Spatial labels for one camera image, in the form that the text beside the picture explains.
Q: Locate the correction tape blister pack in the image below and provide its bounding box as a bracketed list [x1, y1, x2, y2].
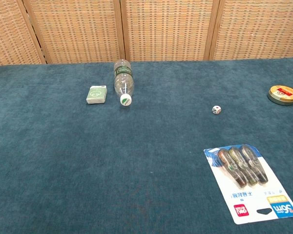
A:
[203, 144, 293, 225]

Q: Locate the teal carpet table cover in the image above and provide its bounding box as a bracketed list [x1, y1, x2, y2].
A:
[0, 57, 293, 234]

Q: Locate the green tissue pack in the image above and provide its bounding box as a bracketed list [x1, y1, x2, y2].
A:
[85, 85, 108, 105]

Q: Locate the clear plastic water bottle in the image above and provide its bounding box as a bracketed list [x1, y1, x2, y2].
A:
[113, 58, 135, 107]

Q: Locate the round gold tin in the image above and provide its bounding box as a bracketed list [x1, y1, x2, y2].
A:
[267, 85, 293, 106]

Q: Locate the woven wicker screen panel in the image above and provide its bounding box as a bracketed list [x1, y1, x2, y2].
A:
[204, 0, 293, 61]
[16, 0, 126, 64]
[0, 0, 47, 66]
[113, 0, 221, 62]

